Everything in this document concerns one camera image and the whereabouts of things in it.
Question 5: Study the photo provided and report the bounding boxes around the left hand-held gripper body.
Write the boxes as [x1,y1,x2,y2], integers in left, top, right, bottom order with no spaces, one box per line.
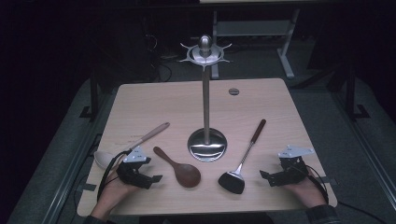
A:
[116,146,153,189]

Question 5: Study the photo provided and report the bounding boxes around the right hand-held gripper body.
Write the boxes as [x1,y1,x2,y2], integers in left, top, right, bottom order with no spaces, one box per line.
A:
[273,145,315,187]

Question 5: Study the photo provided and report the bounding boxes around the brown wooden spoon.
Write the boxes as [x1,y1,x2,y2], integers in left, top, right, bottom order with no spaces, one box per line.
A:
[152,146,203,189]

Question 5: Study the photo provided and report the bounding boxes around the black spatula with brown handle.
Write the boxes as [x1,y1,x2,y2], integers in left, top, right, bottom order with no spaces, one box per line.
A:
[217,119,268,195]

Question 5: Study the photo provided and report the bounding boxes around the metal utensil stand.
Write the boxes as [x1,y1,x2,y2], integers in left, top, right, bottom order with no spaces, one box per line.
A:
[177,34,233,163]

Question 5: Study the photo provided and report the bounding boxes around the person's right hand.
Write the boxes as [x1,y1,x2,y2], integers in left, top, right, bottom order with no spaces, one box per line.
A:
[283,172,329,209]

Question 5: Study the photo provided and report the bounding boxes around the person's left hand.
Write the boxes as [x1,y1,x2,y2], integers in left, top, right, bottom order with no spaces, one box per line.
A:
[91,166,139,220]

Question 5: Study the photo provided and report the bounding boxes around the grey tape strip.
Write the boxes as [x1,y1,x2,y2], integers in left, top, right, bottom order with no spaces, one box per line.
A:
[76,183,98,192]
[317,175,339,187]

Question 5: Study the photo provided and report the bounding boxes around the black metal stand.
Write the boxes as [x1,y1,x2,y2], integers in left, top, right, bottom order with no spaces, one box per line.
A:
[78,68,101,123]
[342,65,372,121]

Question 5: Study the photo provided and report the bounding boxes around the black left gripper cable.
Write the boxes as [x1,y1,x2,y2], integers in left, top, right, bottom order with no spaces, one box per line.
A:
[96,149,134,202]

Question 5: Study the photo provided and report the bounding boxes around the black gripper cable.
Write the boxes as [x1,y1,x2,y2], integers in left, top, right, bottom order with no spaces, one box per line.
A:
[96,149,134,202]
[306,163,330,205]

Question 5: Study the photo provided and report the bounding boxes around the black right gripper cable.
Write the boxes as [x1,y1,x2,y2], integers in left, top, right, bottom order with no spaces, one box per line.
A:
[306,163,330,205]

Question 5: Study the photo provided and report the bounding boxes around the black floor cable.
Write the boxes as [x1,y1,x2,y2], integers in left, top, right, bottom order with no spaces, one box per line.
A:
[337,201,389,224]

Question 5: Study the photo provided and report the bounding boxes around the black background cables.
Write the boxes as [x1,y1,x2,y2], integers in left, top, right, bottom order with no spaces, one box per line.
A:
[143,30,174,84]

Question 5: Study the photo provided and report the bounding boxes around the white desk frame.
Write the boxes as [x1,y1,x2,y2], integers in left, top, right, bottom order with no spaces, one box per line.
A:
[210,7,302,79]

